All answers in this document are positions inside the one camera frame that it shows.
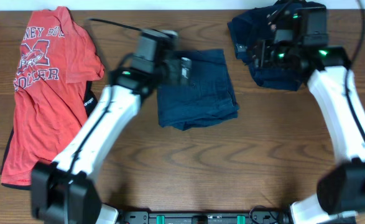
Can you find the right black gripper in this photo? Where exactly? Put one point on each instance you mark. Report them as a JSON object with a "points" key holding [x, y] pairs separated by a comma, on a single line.
{"points": [[261, 54]]}

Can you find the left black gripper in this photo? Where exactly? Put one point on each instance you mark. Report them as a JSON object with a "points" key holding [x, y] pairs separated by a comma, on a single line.
{"points": [[176, 72]]}

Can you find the navy blue shorts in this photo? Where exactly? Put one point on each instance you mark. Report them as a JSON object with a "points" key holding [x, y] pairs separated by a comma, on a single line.
{"points": [[207, 100]]}

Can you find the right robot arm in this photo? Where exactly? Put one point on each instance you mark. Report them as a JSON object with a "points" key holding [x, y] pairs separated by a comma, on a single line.
{"points": [[299, 42]]}

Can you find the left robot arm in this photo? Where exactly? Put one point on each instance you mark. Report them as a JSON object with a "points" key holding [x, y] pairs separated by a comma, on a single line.
{"points": [[64, 191]]}

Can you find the folded navy garment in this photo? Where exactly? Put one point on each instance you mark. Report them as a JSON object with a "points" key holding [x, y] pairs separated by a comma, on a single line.
{"points": [[250, 28]]}

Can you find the folded black garment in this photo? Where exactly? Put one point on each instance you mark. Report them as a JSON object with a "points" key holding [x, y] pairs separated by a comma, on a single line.
{"points": [[320, 4]]}

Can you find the black garment under red shirt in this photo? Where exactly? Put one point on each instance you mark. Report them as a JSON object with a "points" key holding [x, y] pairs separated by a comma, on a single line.
{"points": [[90, 101]]}

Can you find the red printed t-shirt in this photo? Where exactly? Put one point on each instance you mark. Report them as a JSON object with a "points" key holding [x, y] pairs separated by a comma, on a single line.
{"points": [[58, 59]]}

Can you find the green clip on rail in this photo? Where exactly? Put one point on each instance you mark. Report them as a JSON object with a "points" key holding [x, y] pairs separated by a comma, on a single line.
{"points": [[241, 219], [160, 219]]}

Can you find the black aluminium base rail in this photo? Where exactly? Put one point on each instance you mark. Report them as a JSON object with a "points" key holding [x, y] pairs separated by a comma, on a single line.
{"points": [[256, 216]]}

